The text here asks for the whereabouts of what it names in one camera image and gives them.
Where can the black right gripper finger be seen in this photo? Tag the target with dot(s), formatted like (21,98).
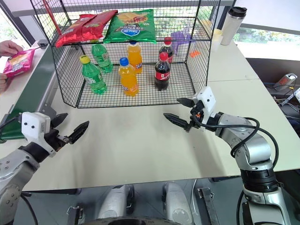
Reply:
(187,102)
(177,120)

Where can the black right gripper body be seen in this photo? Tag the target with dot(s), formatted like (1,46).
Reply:
(195,117)

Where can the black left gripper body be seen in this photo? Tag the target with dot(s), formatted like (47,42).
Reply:
(55,140)

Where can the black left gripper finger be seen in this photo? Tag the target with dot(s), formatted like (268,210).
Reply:
(78,132)
(59,120)

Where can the pink snack bag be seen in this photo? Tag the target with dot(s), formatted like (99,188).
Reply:
(20,63)

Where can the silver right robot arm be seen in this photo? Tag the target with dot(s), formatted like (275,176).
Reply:
(257,145)

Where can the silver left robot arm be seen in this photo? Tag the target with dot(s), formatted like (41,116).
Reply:
(11,173)

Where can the green conveyor belt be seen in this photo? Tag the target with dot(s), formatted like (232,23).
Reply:
(30,89)

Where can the person's bare hand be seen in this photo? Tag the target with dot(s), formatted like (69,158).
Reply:
(9,48)
(2,82)

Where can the cola bottle red cap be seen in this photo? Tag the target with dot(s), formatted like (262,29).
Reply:
(162,75)
(167,50)

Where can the small orange object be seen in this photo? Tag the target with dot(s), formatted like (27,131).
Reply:
(195,54)

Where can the green soda bottle yellow cap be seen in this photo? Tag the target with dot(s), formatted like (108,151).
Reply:
(93,77)

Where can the purple plastic toy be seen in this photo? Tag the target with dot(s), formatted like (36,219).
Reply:
(180,41)

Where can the orange soda bottle blue cap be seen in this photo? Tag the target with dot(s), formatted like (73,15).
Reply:
(134,56)
(127,79)

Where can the cream plastic cup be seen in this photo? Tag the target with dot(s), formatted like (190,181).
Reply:
(216,35)

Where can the small dark box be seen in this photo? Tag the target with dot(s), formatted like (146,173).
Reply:
(42,43)

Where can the silver robot right leg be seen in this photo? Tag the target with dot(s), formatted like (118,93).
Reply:
(175,201)

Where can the red chip bag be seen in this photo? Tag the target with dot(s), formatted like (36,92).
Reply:
(96,23)
(68,35)

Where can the white tumbler black lid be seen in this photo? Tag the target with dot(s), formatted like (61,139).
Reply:
(232,25)

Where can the green chip bag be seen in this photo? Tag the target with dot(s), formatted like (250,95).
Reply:
(131,25)

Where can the grey device red label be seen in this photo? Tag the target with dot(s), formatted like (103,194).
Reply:
(284,80)

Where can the red stick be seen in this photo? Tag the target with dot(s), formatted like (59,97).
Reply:
(51,16)

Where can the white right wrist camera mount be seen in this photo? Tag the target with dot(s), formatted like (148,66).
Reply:
(207,100)

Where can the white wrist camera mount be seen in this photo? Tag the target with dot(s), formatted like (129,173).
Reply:
(32,127)
(207,100)

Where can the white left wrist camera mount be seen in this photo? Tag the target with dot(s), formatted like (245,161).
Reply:
(32,127)

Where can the dark metal bracket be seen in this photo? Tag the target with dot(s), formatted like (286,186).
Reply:
(208,204)
(75,215)

